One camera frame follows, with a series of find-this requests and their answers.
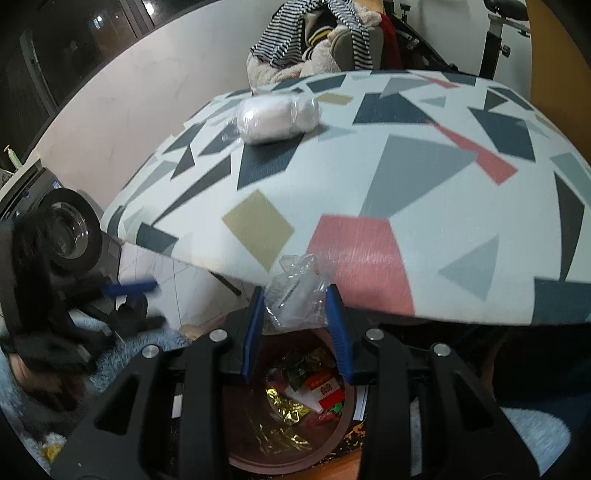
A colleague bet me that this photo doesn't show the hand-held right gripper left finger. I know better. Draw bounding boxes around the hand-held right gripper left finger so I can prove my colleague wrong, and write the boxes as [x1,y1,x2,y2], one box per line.
[48,285,266,480]

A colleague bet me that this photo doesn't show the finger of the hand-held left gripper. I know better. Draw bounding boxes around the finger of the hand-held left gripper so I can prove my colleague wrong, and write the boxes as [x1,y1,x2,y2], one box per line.
[99,279,160,298]
[108,293,167,340]

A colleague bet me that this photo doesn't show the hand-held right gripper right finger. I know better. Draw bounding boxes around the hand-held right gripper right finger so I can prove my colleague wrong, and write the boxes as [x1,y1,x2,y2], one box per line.
[324,284,561,480]

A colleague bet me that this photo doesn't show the green snack packet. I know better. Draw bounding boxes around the green snack packet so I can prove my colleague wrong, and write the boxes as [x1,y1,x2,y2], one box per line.
[281,353,324,388]

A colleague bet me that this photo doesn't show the red and clear packet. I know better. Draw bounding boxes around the red and clear packet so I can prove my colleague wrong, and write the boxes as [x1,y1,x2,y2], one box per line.
[302,371,347,407]

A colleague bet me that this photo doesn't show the clear plastic wrapper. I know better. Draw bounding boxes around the clear plastic wrapper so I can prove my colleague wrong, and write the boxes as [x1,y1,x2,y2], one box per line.
[264,254,338,330]

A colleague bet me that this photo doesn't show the brown round waste bin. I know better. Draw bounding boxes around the brown round waste bin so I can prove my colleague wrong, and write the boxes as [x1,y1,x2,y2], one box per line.
[222,325,370,474]

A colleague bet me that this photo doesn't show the person's left hand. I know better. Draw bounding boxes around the person's left hand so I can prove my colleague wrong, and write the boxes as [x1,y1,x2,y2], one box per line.
[9,355,90,411]

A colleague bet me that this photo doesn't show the grey washing machine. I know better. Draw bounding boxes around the grey washing machine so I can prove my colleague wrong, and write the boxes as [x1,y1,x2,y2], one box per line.
[0,159,125,278]

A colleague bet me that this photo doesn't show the gold foil wrapper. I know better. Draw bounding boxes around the gold foil wrapper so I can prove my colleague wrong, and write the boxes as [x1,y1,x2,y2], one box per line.
[252,388,315,457]

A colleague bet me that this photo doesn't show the geometric patterned folding table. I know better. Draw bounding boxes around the geometric patterned folding table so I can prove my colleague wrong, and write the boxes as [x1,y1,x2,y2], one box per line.
[100,69,591,326]

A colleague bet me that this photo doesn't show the white roll in plastic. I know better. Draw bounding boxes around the white roll in plastic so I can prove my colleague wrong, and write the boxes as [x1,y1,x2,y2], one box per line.
[233,93,320,146]

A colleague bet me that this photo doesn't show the person's fuzzy blue pants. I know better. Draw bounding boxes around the person's fuzzy blue pants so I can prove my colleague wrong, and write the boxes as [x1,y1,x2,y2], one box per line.
[0,314,578,480]

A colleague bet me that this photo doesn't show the dark window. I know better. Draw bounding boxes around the dark window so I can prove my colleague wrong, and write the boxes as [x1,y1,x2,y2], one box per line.
[0,0,218,153]

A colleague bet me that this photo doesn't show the beige plush coat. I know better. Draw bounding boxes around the beige plush coat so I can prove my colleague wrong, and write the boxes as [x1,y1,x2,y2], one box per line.
[246,28,352,90]

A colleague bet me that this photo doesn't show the black white striped garment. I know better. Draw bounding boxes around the black white striped garment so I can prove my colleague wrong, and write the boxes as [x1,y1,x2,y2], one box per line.
[252,0,375,70]

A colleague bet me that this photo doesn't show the red cloth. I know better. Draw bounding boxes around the red cloth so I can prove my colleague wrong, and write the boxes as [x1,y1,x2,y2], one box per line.
[379,14,403,70]

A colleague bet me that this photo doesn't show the black exercise bike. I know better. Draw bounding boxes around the black exercise bike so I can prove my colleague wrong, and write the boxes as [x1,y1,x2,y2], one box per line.
[383,0,532,81]

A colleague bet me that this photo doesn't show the orange wooden door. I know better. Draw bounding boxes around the orange wooden door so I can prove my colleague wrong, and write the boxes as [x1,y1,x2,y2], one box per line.
[526,0,591,153]

